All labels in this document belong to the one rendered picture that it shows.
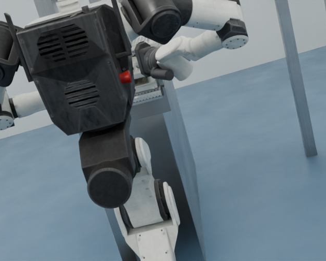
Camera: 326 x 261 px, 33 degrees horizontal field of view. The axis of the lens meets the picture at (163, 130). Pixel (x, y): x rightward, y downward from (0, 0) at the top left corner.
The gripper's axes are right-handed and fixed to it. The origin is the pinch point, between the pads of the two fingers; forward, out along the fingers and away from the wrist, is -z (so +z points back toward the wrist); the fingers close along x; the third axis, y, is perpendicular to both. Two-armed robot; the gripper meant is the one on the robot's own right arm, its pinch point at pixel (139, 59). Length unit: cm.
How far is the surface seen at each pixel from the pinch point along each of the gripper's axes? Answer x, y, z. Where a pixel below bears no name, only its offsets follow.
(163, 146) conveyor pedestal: 40.7, 7.1, -15.7
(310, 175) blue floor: 102, 98, -36
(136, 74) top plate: 6.0, -0.4, -5.4
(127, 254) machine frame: 74, -24, -12
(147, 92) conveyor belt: 13.9, 1.6, -4.9
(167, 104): 20.8, 7.6, -3.5
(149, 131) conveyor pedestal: 33.1, 3.8, -17.7
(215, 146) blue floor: 101, 98, -126
